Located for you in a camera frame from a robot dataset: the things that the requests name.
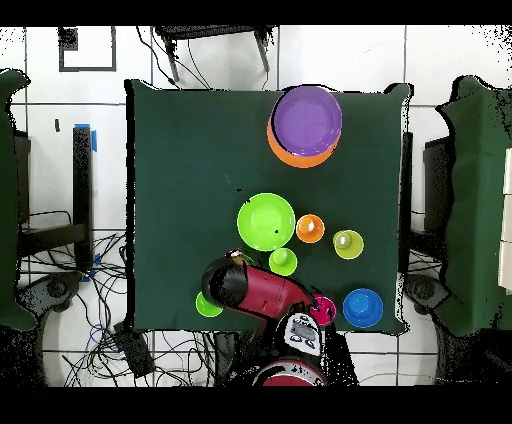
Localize large orange bowl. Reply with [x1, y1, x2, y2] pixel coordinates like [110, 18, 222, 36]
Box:
[266, 117, 342, 169]

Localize purple bowl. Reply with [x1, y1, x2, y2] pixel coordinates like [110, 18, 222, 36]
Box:
[270, 84, 344, 158]

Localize green bowl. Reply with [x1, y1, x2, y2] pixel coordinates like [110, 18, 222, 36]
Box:
[236, 192, 297, 252]

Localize orange cup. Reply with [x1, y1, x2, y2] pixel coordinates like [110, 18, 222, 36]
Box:
[295, 213, 326, 244]

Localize lime cup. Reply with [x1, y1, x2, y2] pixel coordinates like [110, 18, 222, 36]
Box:
[268, 247, 299, 277]

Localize yellow cup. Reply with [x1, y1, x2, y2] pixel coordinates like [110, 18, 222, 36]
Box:
[332, 229, 365, 261]

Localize dark green tablecloth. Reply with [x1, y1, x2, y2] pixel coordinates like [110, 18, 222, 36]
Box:
[124, 78, 415, 336]

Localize green cup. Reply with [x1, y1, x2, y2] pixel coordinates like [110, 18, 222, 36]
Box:
[194, 290, 224, 319]

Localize pink cup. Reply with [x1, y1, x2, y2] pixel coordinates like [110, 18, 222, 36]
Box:
[309, 294, 337, 326]

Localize blue bowl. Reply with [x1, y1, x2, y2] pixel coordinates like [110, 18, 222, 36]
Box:
[342, 288, 384, 329]

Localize blue tape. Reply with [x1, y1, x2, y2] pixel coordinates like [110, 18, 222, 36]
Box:
[73, 122, 98, 153]

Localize black stand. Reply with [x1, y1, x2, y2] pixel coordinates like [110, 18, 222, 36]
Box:
[17, 125, 94, 273]

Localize black power box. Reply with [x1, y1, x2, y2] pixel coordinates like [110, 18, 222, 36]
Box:
[112, 321, 156, 379]

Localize dark grey chair base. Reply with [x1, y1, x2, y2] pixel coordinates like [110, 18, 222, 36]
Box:
[402, 273, 451, 315]
[17, 271, 83, 317]

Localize green cloth covered table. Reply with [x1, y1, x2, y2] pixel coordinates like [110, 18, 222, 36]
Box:
[436, 74, 512, 337]
[0, 68, 38, 332]

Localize white box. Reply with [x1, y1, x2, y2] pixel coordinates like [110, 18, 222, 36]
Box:
[498, 147, 512, 295]

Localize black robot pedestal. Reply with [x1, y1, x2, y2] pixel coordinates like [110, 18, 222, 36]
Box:
[213, 331, 257, 387]

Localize black post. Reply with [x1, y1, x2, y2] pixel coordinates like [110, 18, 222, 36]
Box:
[400, 131, 414, 273]

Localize tangled floor cables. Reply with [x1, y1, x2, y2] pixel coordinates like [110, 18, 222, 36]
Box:
[19, 209, 217, 387]

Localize black cable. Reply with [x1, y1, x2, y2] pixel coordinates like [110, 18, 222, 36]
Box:
[135, 25, 213, 91]

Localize black square frame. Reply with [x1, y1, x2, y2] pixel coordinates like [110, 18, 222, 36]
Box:
[58, 25, 118, 73]

